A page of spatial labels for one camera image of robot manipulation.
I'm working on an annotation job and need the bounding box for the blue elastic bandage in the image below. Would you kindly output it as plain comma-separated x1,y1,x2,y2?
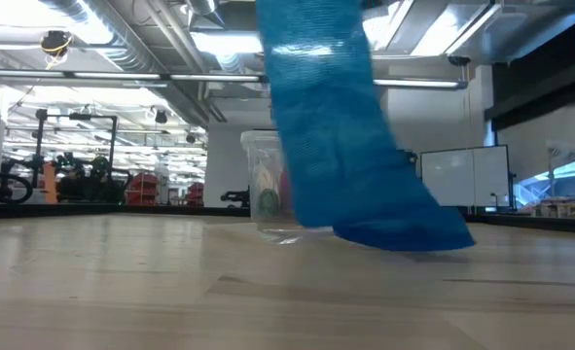
255,0,477,253

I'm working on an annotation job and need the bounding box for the dark green round roll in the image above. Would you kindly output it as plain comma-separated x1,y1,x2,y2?
257,188,282,221

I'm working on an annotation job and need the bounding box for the red bottle-shaped item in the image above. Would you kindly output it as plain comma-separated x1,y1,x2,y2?
279,167,296,218

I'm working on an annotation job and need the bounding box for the clear plastic storage box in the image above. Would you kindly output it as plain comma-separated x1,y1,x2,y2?
240,128,317,229

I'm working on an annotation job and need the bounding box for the red storage shelf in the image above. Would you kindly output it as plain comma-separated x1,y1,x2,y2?
185,182,205,207
125,171,162,206

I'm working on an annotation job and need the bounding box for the white whiteboard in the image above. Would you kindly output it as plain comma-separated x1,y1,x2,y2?
420,145,512,210

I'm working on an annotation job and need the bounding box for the long ceiling light bar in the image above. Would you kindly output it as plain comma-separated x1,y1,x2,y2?
0,68,468,91

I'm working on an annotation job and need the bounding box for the black background robot stand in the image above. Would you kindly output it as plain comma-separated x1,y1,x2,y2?
4,109,132,205

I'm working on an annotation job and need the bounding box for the black yellow ceiling reel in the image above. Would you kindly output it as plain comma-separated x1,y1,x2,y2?
40,29,73,57

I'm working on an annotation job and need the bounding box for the orange upright post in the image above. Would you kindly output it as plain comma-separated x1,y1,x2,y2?
42,162,58,204

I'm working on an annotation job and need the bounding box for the black curved hose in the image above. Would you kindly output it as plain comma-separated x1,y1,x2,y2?
0,169,34,205

